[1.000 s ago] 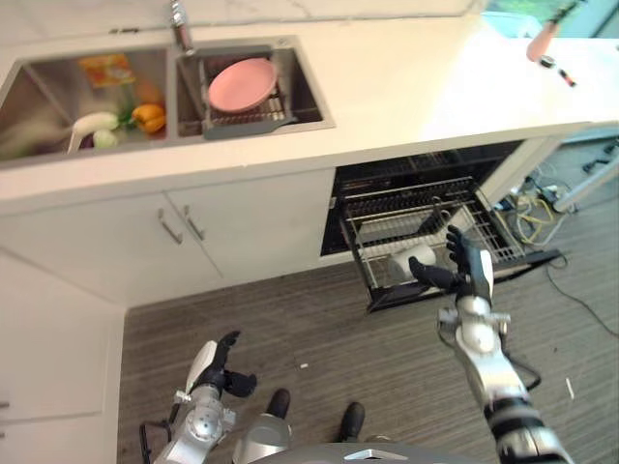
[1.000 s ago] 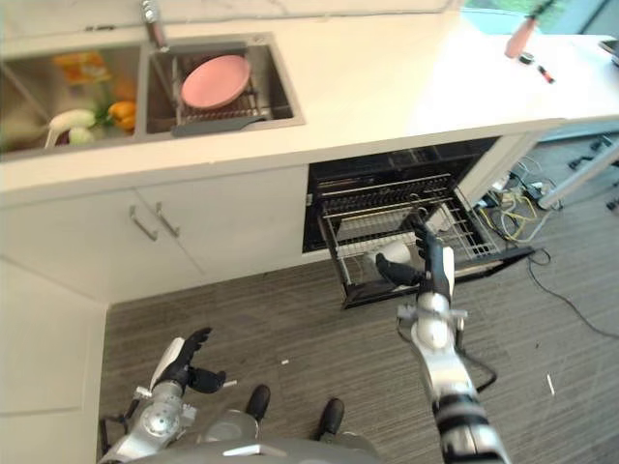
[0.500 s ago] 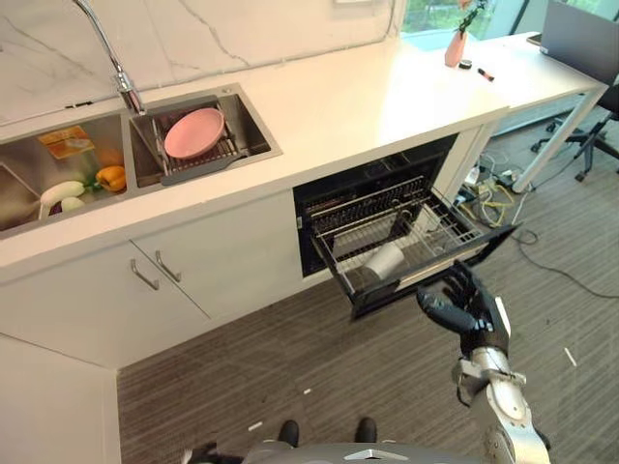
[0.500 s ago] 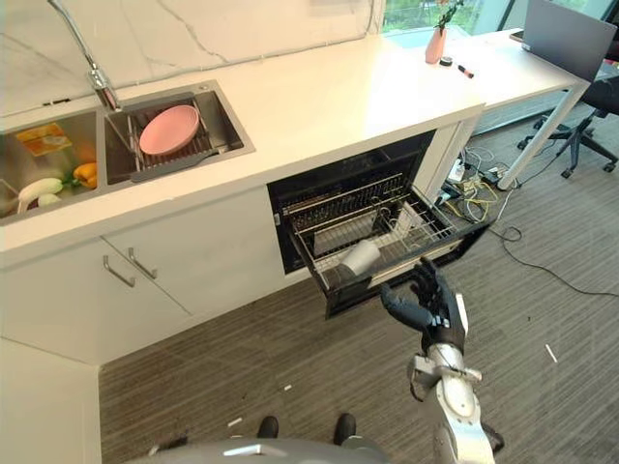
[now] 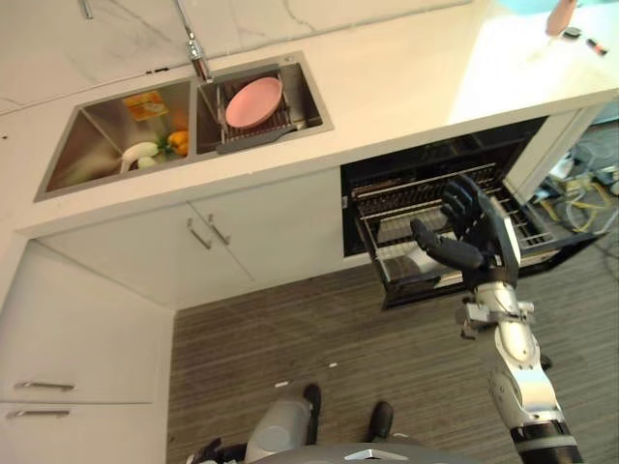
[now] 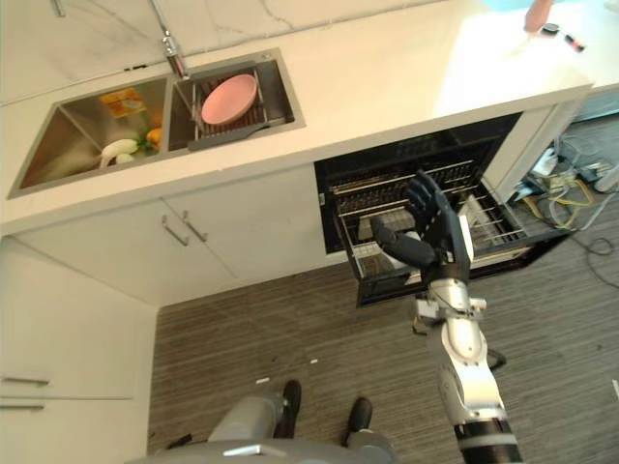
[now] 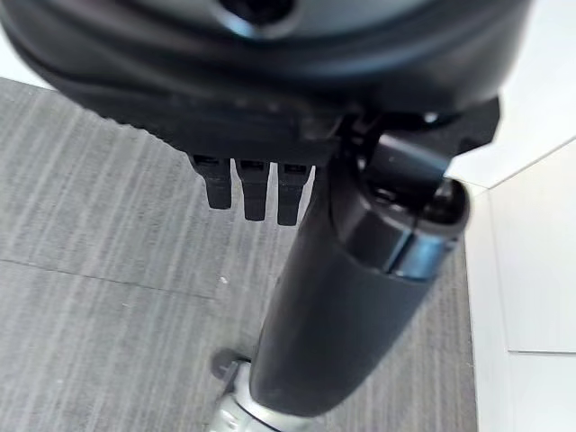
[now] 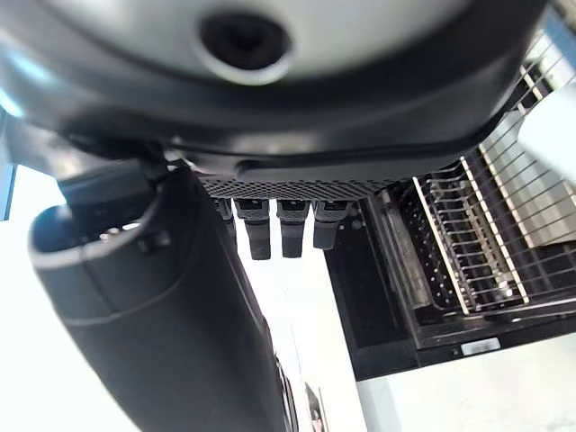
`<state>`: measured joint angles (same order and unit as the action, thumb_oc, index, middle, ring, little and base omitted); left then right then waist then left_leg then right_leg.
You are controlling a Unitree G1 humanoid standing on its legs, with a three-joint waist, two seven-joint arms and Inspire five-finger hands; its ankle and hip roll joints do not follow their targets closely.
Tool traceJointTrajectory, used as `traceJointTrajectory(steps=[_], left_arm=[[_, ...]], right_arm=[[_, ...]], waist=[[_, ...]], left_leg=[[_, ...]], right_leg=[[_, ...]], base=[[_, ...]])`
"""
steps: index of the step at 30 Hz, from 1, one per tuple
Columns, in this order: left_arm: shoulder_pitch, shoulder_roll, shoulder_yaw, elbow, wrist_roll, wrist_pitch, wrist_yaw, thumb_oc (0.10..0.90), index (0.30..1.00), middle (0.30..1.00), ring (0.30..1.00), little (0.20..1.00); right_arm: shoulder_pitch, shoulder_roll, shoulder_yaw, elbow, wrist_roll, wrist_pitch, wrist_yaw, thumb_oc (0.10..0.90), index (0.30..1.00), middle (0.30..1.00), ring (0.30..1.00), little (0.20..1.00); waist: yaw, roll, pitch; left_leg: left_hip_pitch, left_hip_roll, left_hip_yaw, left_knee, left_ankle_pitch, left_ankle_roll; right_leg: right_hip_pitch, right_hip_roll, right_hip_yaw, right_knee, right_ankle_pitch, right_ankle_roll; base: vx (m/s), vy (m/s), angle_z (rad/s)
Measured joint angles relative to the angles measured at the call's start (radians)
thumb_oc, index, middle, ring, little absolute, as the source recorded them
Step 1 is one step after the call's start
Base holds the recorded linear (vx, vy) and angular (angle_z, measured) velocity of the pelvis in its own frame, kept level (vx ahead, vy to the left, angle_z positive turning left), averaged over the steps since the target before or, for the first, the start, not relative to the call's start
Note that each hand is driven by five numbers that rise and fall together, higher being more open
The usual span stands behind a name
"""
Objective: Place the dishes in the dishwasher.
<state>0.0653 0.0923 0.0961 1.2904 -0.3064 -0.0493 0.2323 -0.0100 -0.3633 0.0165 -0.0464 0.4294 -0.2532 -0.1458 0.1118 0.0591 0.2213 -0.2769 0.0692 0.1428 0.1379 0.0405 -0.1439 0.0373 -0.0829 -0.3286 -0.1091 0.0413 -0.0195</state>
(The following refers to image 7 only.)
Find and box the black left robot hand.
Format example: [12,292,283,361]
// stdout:
[0,0,541,419]

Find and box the white cabinet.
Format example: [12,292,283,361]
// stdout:
[443,0,576,432]

